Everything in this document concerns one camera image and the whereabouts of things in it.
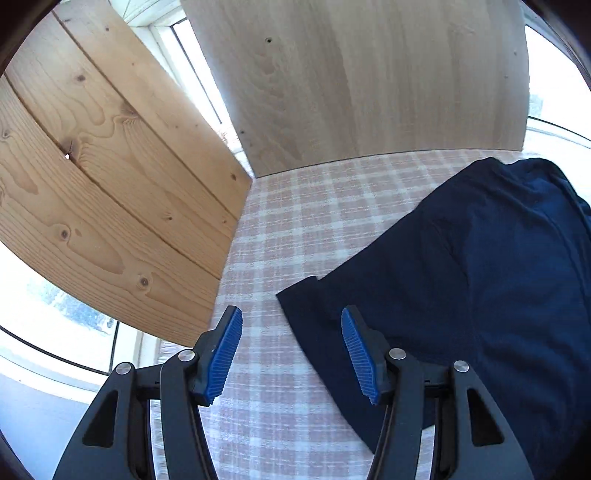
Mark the pine plank board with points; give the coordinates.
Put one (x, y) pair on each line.
(92, 175)

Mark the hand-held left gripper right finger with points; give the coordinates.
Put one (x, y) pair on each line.
(360, 360)

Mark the pink plaid cloth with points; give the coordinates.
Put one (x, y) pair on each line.
(286, 230)

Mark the light oak wooden board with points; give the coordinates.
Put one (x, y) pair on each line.
(360, 78)

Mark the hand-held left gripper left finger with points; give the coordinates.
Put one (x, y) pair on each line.
(226, 355)

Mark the white window frame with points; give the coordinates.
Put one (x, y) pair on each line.
(159, 30)

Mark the navy blue t-shirt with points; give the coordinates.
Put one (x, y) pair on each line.
(461, 277)

